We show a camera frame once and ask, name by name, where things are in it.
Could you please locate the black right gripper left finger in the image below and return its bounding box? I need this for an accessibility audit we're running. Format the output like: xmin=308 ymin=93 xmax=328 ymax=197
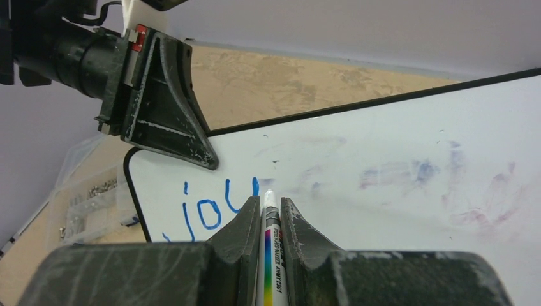
xmin=19 ymin=196 xmax=260 ymax=305

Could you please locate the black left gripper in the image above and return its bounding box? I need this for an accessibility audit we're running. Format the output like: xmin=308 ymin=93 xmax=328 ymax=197
xmin=96 ymin=27 xmax=219 ymax=170

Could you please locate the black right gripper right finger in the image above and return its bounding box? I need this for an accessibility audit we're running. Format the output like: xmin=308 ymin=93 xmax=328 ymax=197
xmin=281 ymin=198 xmax=512 ymax=305

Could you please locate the white whiteboard marker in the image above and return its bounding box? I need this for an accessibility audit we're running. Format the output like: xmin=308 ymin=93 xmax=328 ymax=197
xmin=255 ymin=189 xmax=289 ymax=306

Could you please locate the white whiteboard with black frame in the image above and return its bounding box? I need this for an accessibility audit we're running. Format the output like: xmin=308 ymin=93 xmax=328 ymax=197
xmin=124 ymin=69 xmax=540 ymax=305

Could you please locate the clear plastic screw organizer box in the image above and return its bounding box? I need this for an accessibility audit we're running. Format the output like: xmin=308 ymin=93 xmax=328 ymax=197
xmin=46 ymin=136 xmax=139 ymax=249

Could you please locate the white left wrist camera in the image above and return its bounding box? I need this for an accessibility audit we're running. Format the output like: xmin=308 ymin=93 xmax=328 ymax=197
xmin=121 ymin=0 xmax=186 ymax=33

